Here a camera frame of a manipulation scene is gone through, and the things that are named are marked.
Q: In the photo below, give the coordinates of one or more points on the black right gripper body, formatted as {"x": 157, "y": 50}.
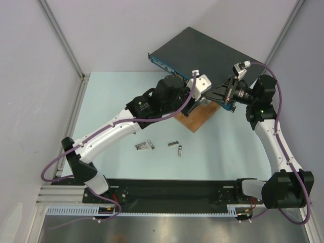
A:
{"x": 230, "y": 89}

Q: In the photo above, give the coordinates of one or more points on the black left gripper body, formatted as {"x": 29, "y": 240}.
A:
{"x": 189, "y": 106}

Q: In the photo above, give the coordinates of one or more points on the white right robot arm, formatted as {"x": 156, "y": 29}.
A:
{"x": 289, "y": 185}

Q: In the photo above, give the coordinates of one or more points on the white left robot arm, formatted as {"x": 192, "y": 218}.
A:
{"x": 171, "y": 96}

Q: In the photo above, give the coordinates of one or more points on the wooden base board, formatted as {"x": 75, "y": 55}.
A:
{"x": 198, "y": 116}

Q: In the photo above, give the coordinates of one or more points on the SFP module centre upright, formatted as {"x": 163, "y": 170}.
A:
{"x": 179, "y": 151}

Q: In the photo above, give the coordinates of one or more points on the silver SFP module on pair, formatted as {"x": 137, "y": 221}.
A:
{"x": 140, "y": 144}

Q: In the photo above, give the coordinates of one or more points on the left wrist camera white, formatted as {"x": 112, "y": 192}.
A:
{"x": 202, "y": 85}

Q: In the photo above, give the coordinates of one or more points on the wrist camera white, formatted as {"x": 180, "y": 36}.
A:
{"x": 202, "y": 85}
{"x": 240, "y": 69}

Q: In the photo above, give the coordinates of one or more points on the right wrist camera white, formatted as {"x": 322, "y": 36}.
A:
{"x": 240, "y": 69}

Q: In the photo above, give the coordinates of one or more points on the black blue network switch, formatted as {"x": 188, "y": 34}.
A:
{"x": 192, "y": 50}

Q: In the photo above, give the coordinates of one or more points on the aluminium frame post left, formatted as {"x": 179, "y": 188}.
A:
{"x": 58, "y": 32}

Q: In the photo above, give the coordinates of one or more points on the aluminium frame post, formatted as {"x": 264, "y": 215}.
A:
{"x": 284, "y": 31}
{"x": 58, "y": 32}

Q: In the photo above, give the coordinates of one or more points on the aluminium frame post right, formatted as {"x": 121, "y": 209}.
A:
{"x": 284, "y": 31}

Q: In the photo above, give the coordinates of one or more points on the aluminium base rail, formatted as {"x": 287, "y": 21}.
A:
{"x": 56, "y": 195}

